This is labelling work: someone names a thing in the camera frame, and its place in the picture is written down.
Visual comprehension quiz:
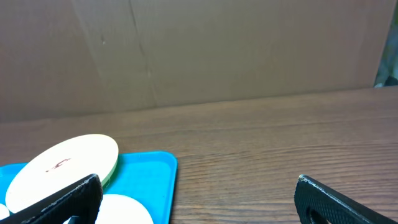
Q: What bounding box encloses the white plate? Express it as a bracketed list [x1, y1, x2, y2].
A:
[0, 203, 10, 220]

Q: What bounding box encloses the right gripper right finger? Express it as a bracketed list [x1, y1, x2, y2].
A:
[294, 175, 397, 224]

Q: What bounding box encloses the teal plastic tray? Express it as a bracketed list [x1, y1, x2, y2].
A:
[1, 151, 177, 223]

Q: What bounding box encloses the light blue plate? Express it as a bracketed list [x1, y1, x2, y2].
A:
[62, 194, 155, 224]

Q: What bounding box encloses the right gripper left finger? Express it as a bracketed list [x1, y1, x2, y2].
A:
[1, 174, 103, 224]

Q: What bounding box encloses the yellow-green plate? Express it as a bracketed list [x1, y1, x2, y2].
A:
[5, 134, 119, 213]

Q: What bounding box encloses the cardboard backdrop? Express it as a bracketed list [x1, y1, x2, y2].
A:
[1, 0, 396, 122]

